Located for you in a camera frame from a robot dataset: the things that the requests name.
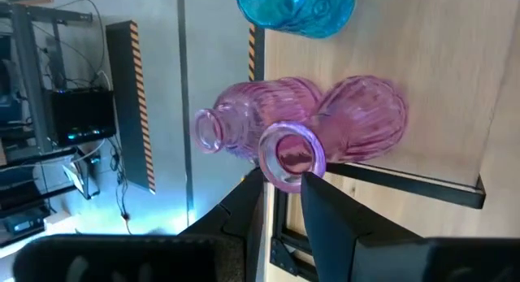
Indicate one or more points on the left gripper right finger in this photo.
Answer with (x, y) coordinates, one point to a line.
(333, 233)

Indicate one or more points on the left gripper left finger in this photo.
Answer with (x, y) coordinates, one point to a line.
(243, 217)

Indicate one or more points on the pink ribbed bottle vase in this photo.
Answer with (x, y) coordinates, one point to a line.
(260, 111)

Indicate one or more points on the pink tall cone vase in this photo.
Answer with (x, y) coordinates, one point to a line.
(357, 119)

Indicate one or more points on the blue diamond-pattern bottle vase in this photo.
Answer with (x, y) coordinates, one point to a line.
(296, 9)

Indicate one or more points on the black mat with striped edge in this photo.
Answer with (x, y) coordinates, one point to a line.
(256, 54)
(126, 111)

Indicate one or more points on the black computer box with lights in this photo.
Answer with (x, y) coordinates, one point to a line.
(81, 115)

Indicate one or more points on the grey metal desk frame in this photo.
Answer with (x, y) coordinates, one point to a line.
(30, 70)

